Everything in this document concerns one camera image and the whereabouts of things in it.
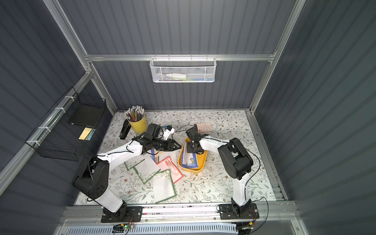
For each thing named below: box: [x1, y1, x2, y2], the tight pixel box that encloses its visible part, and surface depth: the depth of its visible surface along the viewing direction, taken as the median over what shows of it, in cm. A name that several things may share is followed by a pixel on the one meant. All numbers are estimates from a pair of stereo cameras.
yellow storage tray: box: [177, 137, 208, 174], surface depth 89 cm
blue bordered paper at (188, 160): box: [181, 141, 199, 169], surface depth 92 cm
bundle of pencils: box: [124, 105, 145, 122], surface depth 98 cm
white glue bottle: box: [165, 72, 187, 79], surface depth 92 cm
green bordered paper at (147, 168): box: [133, 152, 162, 185], surface depth 91 cm
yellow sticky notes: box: [77, 127, 96, 141], surface depth 77 cm
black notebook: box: [67, 103, 105, 128], surface depth 84 cm
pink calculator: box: [196, 122, 213, 133], surface depth 111 cm
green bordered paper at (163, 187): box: [152, 168, 177, 204], surface depth 84 cm
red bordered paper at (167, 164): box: [156, 156, 185, 185], surface depth 91 cm
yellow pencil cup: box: [128, 115, 148, 134], surface depth 102 cm
